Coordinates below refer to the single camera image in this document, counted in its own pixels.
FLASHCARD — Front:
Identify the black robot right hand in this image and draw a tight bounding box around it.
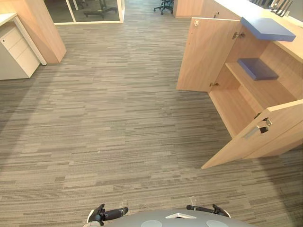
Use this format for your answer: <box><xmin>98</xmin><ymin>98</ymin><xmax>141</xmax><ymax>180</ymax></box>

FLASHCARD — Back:
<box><xmin>186</xmin><ymin>204</ymin><xmax>231</xmax><ymax>218</ymax></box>

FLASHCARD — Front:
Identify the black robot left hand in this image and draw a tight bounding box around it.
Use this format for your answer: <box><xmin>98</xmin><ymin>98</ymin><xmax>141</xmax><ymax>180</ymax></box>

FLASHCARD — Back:
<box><xmin>87</xmin><ymin>203</ymin><xmax>129</xmax><ymax>226</ymax></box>

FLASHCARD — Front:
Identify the wooden office cabinet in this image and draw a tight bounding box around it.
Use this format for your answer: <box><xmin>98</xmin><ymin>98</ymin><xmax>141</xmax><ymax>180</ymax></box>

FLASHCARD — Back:
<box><xmin>207</xmin><ymin>0</ymin><xmax>303</xmax><ymax>159</ymax></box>

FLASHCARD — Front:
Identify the wooden cabinet shelf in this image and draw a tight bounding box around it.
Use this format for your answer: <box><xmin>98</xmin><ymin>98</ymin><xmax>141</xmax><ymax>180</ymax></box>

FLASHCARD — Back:
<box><xmin>224</xmin><ymin>61</ymin><xmax>297</xmax><ymax>112</ymax></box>

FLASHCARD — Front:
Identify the dark blue folder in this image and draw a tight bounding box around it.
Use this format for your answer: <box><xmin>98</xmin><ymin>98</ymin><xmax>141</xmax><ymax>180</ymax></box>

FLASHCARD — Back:
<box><xmin>236</xmin><ymin>58</ymin><xmax>280</xmax><ymax>81</ymax></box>

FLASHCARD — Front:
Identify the hinged wooden cabinet door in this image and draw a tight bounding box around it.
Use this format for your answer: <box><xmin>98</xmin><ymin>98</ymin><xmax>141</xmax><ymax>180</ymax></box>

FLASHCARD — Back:
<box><xmin>176</xmin><ymin>17</ymin><xmax>242</xmax><ymax>93</ymax></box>

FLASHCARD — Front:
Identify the large blue folder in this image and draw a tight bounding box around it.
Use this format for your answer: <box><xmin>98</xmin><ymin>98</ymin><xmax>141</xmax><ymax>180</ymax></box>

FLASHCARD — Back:
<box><xmin>240</xmin><ymin>17</ymin><xmax>297</xmax><ymax>42</ymax></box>

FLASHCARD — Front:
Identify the wooden low cabinet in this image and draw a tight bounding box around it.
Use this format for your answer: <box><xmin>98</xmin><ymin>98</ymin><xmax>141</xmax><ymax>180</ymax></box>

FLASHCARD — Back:
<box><xmin>172</xmin><ymin>0</ymin><xmax>241</xmax><ymax>21</ymax></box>

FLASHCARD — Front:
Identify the black office chair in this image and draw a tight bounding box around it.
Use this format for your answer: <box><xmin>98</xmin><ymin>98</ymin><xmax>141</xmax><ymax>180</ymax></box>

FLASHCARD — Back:
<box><xmin>153</xmin><ymin>0</ymin><xmax>176</xmax><ymax>16</ymax></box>

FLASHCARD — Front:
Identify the grey robot torso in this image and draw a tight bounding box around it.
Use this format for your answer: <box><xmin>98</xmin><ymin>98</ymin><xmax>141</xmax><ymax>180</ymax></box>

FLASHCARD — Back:
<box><xmin>101</xmin><ymin>209</ymin><xmax>259</xmax><ymax>227</ymax></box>

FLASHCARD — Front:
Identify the white-framed glass partition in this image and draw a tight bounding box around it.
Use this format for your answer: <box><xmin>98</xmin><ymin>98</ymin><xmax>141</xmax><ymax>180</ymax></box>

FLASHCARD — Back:
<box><xmin>44</xmin><ymin>0</ymin><xmax>125</xmax><ymax>26</ymax></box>

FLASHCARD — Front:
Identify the white desk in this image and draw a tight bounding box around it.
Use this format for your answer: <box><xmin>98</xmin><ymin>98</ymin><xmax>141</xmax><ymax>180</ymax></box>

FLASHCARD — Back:
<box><xmin>0</xmin><ymin>13</ymin><xmax>47</xmax><ymax>66</ymax></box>

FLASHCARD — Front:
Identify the tall wooden partition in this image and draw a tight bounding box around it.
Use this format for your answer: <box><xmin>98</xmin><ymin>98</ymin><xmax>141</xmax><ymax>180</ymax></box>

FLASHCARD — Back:
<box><xmin>0</xmin><ymin>0</ymin><xmax>67</xmax><ymax>65</ymax></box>

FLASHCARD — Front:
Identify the black wheeled stand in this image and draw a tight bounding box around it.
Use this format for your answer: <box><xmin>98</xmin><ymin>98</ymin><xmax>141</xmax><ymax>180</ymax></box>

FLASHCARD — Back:
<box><xmin>83</xmin><ymin>0</ymin><xmax>118</xmax><ymax>20</ymax></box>

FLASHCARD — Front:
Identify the wooden cabinet door with handle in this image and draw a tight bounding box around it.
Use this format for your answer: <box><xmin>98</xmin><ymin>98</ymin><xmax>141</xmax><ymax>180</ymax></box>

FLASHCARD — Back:
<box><xmin>201</xmin><ymin>99</ymin><xmax>303</xmax><ymax>170</ymax></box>

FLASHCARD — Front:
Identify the silver door handle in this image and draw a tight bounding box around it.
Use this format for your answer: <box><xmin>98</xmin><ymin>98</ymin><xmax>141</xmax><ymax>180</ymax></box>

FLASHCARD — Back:
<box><xmin>243</xmin><ymin>125</ymin><xmax>261</xmax><ymax>140</ymax></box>

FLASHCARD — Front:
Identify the white drawer pedestal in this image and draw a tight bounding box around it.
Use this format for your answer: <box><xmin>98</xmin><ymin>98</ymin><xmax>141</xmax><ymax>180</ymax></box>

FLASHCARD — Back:
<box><xmin>0</xmin><ymin>23</ymin><xmax>41</xmax><ymax>81</ymax></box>

